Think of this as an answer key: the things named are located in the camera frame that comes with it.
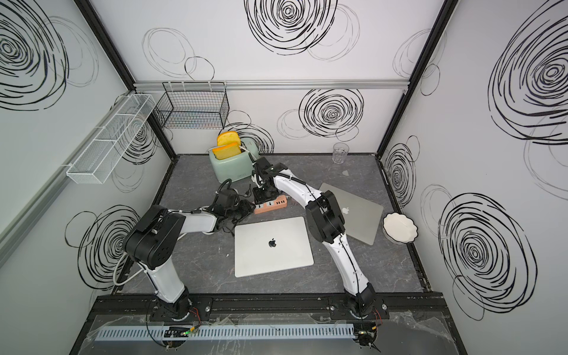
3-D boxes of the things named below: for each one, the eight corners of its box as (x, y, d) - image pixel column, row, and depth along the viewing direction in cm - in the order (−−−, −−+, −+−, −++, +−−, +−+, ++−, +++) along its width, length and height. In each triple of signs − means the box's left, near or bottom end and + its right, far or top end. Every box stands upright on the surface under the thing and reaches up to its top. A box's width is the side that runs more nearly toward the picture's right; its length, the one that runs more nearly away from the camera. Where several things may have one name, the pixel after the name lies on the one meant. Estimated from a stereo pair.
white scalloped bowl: (385, 245, 90) (388, 241, 87) (376, 217, 99) (379, 212, 95) (417, 245, 90) (422, 241, 87) (406, 217, 99) (410, 212, 95)
